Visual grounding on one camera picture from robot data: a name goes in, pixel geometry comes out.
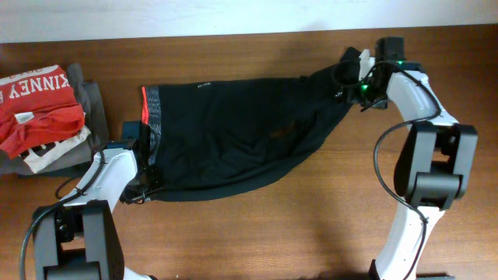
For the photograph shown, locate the black leggings with red waistband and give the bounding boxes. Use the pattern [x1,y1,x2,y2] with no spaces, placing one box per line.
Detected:
[142,47,359,201]

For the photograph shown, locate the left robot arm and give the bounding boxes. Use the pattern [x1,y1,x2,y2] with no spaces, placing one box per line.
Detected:
[28,139,144,280]

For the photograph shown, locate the grey folded t-shirt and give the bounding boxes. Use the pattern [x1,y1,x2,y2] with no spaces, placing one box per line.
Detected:
[1,63,109,176]

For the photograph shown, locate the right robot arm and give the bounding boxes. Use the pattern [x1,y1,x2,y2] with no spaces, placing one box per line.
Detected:
[359,61,478,279]

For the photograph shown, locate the red folded t-shirt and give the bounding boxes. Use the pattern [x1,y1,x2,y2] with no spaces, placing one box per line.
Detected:
[1,65,85,159]

